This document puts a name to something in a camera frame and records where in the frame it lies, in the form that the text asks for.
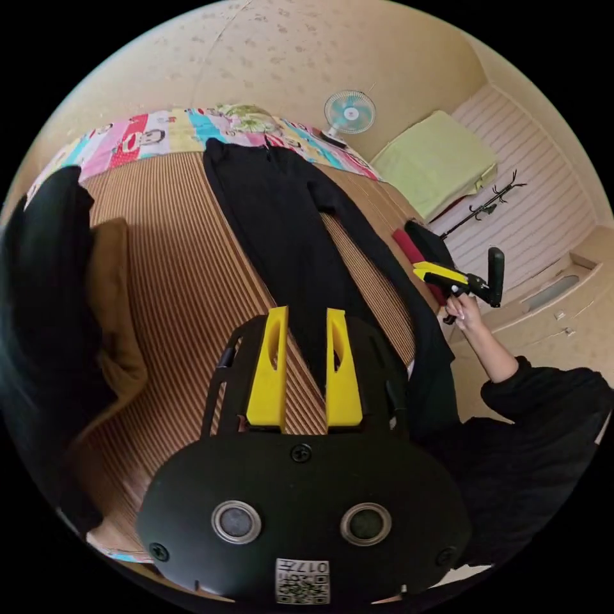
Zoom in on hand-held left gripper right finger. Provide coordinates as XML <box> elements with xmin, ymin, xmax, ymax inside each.
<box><xmin>326</xmin><ymin>308</ymin><xmax>363</xmax><ymax>429</ymax></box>

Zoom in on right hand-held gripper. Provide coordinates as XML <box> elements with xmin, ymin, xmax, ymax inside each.
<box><xmin>412</xmin><ymin>262</ymin><xmax>494</xmax><ymax>326</ymax></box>

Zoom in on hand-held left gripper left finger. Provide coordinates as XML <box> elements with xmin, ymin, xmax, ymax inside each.
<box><xmin>245</xmin><ymin>306</ymin><xmax>290</xmax><ymax>433</ymax></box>

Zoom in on black pants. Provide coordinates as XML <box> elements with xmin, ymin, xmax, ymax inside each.
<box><xmin>202</xmin><ymin>138</ymin><xmax>457</xmax><ymax>435</ymax></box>

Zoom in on person's right forearm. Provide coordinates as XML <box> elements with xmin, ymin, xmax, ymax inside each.
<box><xmin>461</xmin><ymin>322</ymin><xmax>522</xmax><ymax>384</ymax></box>

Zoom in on person's right hand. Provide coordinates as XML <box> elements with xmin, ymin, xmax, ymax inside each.
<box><xmin>445</xmin><ymin>294</ymin><xmax>484</xmax><ymax>333</ymax></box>

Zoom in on pile of red and black clothes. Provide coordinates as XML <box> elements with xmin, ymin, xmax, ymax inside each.
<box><xmin>391</xmin><ymin>219</ymin><xmax>459</xmax><ymax>309</ymax></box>

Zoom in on black coat rack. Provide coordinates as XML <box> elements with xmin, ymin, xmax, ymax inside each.
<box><xmin>438</xmin><ymin>168</ymin><xmax>528</xmax><ymax>241</ymax></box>

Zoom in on light green quilt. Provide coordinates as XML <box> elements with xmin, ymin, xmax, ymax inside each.
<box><xmin>371</xmin><ymin>109</ymin><xmax>499</xmax><ymax>223</ymax></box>

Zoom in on beige cupboard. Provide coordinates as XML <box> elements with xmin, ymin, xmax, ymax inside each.
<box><xmin>450</xmin><ymin>225</ymin><xmax>614</xmax><ymax>390</ymax></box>

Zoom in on bed with striped woven mat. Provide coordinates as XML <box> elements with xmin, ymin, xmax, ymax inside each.
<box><xmin>14</xmin><ymin>102</ymin><xmax>432</xmax><ymax>565</ymax></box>

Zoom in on small light blue fan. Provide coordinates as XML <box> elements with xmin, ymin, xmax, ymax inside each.
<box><xmin>320</xmin><ymin>88</ymin><xmax>377</xmax><ymax>148</ymax></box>

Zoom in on person's body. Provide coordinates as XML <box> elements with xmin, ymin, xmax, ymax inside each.
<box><xmin>407</xmin><ymin>354</ymin><xmax>614</xmax><ymax>570</ymax></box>

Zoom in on pile of black and brown clothes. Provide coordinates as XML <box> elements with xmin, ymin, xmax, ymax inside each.
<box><xmin>0</xmin><ymin>164</ymin><xmax>148</xmax><ymax>539</ymax></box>

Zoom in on pillow with green flower print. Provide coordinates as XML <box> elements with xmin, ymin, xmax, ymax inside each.
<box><xmin>222</xmin><ymin>103</ymin><xmax>278</xmax><ymax>134</ymax></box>

